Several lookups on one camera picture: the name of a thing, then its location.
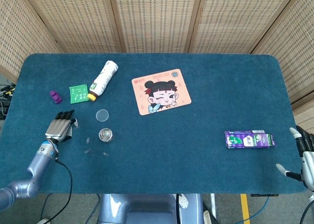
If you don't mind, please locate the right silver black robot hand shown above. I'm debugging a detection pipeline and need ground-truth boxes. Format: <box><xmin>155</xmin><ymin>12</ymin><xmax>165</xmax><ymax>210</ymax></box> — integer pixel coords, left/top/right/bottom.
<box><xmin>276</xmin><ymin>125</ymin><xmax>314</xmax><ymax>192</ymax></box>

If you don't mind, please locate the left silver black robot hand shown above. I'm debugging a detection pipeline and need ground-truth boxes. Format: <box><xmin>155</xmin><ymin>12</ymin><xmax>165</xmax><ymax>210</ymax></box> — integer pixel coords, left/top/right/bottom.
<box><xmin>44</xmin><ymin>109</ymin><xmax>79</xmax><ymax>143</ymax></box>

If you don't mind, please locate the clear round plastic lid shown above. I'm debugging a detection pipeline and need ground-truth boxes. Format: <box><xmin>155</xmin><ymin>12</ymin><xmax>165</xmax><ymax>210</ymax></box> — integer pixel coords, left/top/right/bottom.
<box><xmin>95</xmin><ymin>109</ymin><xmax>110</xmax><ymax>123</ymax></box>

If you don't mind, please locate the clear jar of paper clips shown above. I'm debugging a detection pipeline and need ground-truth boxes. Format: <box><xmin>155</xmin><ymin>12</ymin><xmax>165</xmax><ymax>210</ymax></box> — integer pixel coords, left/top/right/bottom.
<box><xmin>98</xmin><ymin>127</ymin><xmax>114</xmax><ymax>143</ymax></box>

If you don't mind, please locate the purple toy building block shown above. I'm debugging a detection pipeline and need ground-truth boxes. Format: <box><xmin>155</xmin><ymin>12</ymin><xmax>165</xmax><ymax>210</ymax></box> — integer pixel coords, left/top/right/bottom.
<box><xmin>49</xmin><ymin>90</ymin><xmax>63</xmax><ymax>105</ymax></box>

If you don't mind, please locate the green sachet packet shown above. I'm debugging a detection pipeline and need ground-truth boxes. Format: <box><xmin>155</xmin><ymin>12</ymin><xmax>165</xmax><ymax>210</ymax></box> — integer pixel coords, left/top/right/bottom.
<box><xmin>69</xmin><ymin>83</ymin><xmax>89</xmax><ymax>104</ymax></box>

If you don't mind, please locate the flattened purple milk carton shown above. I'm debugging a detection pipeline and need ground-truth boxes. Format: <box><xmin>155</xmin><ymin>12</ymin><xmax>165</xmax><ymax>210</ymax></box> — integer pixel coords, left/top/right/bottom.
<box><xmin>224</xmin><ymin>129</ymin><xmax>277</xmax><ymax>149</ymax></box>

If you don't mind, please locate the white bottle with yellow cap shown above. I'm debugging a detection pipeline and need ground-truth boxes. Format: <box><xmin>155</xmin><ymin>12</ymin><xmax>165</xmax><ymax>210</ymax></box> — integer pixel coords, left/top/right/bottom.
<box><xmin>86</xmin><ymin>60</ymin><xmax>119</xmax><ymax>102</ymax></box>

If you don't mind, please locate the yellow floor tape strip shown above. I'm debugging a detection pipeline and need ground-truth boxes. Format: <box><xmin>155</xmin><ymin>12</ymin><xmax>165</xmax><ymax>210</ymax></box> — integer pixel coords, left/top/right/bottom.
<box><xmin>239</xmin><ymin>194</ymin><xmax>251</xmax><ymax>224</ymax></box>

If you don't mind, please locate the woven folding screen panel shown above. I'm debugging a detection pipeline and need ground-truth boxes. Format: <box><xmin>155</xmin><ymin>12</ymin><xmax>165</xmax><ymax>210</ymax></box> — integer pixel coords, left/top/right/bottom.
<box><xmin>107</xmin><ymin>0</ymin><xmax>204</xmax><ymax>54</ymax></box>
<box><xmin>188</xmin><ymin>0</ymin><xmax>306</xmax><ymax>55</ymax></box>
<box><xmin>21</xmin><ymin>0</ymin><xmax>123</xmax><ymax>54</ymax></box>
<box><xmin>251</xmin><ymin>0</ymin><xmax>314</xmax><ymax>136</ymax></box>
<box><xmin>0</xmin><ymin>0</ymin><xmax>61</xmax><ymax>84</ymax></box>

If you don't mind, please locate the orange cartoon girl mouse pad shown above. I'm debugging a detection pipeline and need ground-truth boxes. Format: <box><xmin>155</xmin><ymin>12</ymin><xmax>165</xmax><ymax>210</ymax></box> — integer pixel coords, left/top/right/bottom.
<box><xmin>131</xmin><ymin>68</ymin><xmax>192</xmax><ymax>116</ymax></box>

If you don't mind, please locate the silver-blue robot torso base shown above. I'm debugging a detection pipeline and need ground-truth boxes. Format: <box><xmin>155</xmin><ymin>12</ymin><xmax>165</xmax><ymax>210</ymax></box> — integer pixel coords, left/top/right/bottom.
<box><xmin>97</xmin><ymin>193</ymin><xmax>205</xmax><ymax>224</ymax></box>

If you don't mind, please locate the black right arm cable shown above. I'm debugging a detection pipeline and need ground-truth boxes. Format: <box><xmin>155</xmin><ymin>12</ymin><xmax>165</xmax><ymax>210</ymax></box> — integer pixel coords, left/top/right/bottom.
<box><xmin>298</xmin><ymin>200</ymin><xmax>314</xmax><ymax>224</ymax></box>

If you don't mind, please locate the blue floor cable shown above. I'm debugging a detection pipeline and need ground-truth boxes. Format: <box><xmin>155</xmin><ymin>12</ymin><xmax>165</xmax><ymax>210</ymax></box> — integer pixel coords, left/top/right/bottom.
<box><xmin>241</xmin><ymin>196</ymin><xmax>270</xmax><ymax>224</ymax></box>

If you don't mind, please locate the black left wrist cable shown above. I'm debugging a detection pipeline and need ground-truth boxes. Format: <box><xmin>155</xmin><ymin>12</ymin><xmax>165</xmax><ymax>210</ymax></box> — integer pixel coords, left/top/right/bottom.
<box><xmin>36</xmin><ymin>159</ymin><xmax>74</xmax><ymax>224</ymax></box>

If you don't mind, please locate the bundle of floor cables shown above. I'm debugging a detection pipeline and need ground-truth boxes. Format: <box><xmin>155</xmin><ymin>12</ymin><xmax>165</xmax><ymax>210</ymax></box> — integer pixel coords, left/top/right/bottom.
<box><xmin>0</xmin><ymin>83</ymin><xmax>17</xmax><ymax>120</ymax></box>

